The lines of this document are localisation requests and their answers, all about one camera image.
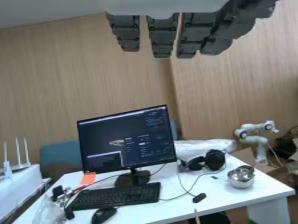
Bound black computer mouse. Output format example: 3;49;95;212
91;206;119;224

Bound metal bowl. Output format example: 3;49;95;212
226;165;257;190

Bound black keyboard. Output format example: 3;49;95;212
67;181;162;212

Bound clear plastic bag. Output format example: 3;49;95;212
31;194;68;224

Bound white desk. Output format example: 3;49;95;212
11;156;297;224

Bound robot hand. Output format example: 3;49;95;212
99;0;282;60

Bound orange sticky note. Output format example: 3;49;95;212
80;171;97;186

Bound small white jointed device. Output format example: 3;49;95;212
233;120;278;164

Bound black computer monitor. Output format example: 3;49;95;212
76;104;178;188

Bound white antenna router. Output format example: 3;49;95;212
0;136;33;176

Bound black headphones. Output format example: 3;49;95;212
185;148;228;173

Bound white foam block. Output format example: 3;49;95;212
0;164;44;204

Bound black headphone cable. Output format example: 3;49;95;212
158;161;228;204

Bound teal chair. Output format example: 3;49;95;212
39;139;84;183

